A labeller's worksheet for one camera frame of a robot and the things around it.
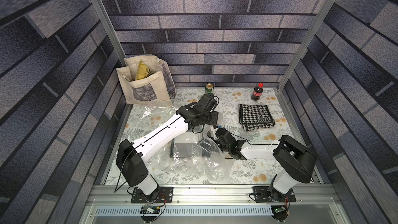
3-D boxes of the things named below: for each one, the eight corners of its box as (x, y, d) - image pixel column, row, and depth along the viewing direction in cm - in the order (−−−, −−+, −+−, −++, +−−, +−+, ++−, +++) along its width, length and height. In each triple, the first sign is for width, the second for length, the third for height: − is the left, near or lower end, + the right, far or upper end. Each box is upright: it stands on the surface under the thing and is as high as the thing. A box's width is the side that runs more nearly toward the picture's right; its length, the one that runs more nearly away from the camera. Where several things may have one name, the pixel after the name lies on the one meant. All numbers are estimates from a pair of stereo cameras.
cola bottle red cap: (252, 101, 113) (257, 89, 104) (250, 94, 118) (254, 82, 108) (259, 101, 113) (265, 89, 104) (257, 94, 118) (262, 82, 108)
